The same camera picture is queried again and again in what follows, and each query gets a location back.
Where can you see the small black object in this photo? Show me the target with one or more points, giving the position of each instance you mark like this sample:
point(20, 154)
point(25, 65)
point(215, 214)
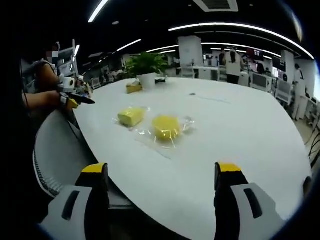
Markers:
point(160, 80)

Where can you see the rectangular yellow silicone block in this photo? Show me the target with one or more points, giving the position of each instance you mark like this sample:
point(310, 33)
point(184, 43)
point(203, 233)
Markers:
point(131, 116)

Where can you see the round yellow silicone block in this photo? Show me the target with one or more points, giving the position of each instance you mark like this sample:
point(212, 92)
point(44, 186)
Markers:
point(166, 128)

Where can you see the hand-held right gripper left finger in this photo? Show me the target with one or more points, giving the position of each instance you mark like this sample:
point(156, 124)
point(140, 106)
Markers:
point(75, 215)

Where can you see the white office chair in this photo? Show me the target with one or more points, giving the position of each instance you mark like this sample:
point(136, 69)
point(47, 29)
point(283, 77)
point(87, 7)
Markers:
point(259, 81)
point(187, 71)
point(283, 91)

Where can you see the long curved ceiling light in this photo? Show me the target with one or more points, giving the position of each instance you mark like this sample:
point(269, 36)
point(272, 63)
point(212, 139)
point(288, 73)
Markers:
point(237, 26)

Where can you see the person's left hand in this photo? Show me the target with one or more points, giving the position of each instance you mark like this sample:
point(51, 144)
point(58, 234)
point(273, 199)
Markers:
point(53, 98)

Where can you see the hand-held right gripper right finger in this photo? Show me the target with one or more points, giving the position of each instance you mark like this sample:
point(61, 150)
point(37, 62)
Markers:
point(240, 212)

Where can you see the green plant in white pot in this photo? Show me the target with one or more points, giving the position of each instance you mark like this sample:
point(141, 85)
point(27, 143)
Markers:
point(146, 67)

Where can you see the straight ceiling light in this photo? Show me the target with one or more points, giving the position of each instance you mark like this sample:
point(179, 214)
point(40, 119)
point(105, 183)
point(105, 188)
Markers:
point(98, 10)

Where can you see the round yellow sponge in wrapper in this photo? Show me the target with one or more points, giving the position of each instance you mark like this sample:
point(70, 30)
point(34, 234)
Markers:
point(187, 123)

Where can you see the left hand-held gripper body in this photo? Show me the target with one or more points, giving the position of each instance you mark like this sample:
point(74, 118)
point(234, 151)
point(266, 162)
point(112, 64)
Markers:
point(68, 83)

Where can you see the small yellow silicone block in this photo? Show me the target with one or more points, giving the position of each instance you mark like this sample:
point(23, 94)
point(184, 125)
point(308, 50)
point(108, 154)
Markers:
point(133, 88)

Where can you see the ceiling air vent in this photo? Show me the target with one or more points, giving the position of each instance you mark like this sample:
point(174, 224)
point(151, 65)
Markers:
point(216, 5)

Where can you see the grey office chair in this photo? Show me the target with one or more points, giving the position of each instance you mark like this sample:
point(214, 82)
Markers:
point(57, 150)

